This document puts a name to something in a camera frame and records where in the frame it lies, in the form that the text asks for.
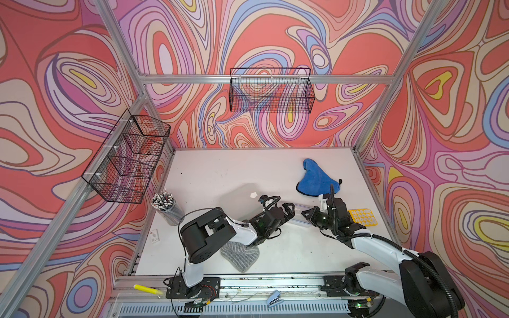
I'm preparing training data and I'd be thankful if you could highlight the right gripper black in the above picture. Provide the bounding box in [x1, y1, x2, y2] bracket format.
[301, 206, 337, 231]

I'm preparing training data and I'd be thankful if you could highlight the blue microfiber cloth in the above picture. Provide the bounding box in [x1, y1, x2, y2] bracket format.
[296, 158, 343, 197]

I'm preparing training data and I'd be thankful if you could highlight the small blue-rimmed lunch box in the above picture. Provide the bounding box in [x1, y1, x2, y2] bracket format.
[288, 204, 314, 228]

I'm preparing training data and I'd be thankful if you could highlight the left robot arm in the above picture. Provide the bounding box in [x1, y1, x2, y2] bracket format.
[178, 196, 296, 288]

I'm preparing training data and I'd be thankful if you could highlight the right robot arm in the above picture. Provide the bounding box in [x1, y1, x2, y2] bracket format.
[301, 195, 465, 317]

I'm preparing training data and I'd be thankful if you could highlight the large clear lunch box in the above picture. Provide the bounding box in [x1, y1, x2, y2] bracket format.
[219, 183, 262, 220]

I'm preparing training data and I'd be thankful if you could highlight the yellow perforated tray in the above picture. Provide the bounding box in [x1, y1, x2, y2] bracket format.
[349, 209, 378, 227]

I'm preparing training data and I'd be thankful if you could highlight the grey striped cloth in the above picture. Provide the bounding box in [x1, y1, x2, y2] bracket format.
[220, 241, 260, 273]

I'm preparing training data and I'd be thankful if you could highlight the cup of pens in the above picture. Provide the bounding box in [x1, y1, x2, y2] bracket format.
[151, 190, 185, 226]

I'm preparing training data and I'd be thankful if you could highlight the small white card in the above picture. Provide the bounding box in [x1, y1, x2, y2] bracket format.
[149, 229, 160, 244]

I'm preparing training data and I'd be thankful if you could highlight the yellow highlighter marker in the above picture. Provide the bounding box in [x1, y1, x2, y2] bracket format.
[133, 284, 163, 295]

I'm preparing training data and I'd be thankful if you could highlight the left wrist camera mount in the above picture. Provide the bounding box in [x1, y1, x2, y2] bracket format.
[258, 195, 272, 207]

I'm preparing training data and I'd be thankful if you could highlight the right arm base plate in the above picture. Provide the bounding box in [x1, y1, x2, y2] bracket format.
[320, 274, 379, 297]

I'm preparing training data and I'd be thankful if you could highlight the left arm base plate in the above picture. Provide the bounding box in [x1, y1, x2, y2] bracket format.
[163, 275, 221, 301]

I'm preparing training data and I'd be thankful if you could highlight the back wall wire basket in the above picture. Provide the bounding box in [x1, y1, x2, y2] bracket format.
[229, 66, 315, 114]

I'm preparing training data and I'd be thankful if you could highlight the wall wire basket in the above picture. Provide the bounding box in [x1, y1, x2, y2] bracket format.
[229, 66, 315, 114]
[82, 110, 170, 204]

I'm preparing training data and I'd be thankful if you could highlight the left wall wire basket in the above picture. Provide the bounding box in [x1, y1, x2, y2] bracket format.
[82, 110, 170, 204]

